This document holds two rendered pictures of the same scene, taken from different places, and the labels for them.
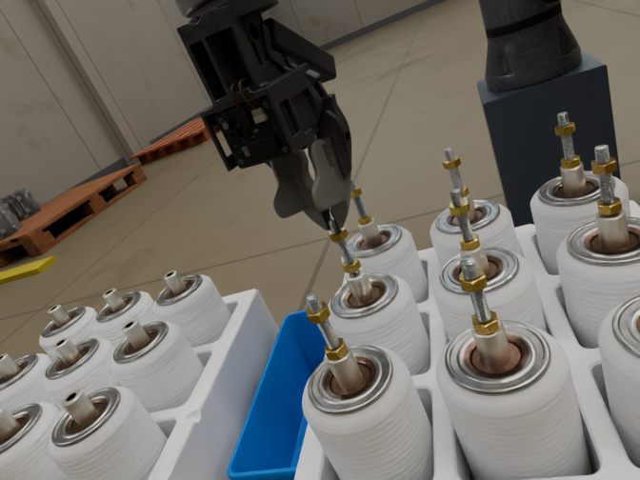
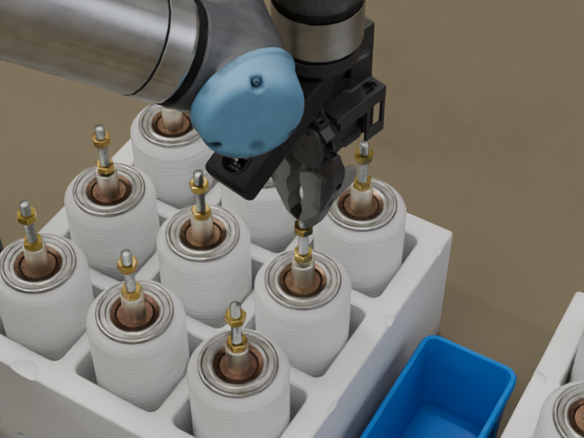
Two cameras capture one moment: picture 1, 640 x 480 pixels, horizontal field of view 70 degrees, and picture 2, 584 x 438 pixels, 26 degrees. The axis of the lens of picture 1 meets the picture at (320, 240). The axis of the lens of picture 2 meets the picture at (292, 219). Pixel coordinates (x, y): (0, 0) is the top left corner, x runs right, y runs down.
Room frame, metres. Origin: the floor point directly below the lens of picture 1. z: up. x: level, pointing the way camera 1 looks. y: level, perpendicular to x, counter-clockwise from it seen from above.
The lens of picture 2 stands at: (1.20, 0.10, 1.21)
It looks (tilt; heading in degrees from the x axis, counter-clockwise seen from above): 48 degrees down; 190
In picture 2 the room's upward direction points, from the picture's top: straight up
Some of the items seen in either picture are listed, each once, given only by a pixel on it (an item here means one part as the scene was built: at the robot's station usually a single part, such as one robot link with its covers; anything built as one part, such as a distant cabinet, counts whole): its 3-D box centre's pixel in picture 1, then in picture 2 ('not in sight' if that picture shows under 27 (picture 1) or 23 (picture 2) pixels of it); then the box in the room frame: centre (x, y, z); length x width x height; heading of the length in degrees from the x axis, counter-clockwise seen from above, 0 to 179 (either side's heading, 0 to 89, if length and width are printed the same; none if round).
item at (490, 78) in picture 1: (527, 45); not in sight; (0.77, -0.45, 0.35); 0.15 x 0.15 x 0.10
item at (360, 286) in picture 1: (360, 286); (302, 271); (0.42, -0.02, 0.26); 0.02 x 0.02 x 0.03
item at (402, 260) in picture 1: (395, 297); (241, 418); (0.53, -0.06, 0.16); 0.10 x 0.10 x 0.18
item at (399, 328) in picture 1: (390, 358); (301, 335); (0.42, -0.02, 0.16); 0.10 x 0.10 x 0.18
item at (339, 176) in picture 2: not in sight; (319, 166); (0.43, 0.00, 0.43); 0.05 x 0.02 x 0.09; 55
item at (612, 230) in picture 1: (612, 229); (107, 182); (0.33, -0.24, 0.26); 0.02 x 0.02 x 0.03
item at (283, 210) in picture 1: (293, 197); (332, 188); (0.41, 0.01, 0.38); 0.06 x 0.03 x 0.09; 145
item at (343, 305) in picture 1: (364, 295); (302, 280); (0.42, -0.02, 0.25); 0.08 x 0.08 x 0.01
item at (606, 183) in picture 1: (607, 187); (102, 153); (0.33, -0.24, 0.31); 0.01 x 0.01 x 0.08
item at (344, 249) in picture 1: (345, 250); (303, 242); (0.42, -0.02, 0.31); 0.01 x 0.01 x 0.08
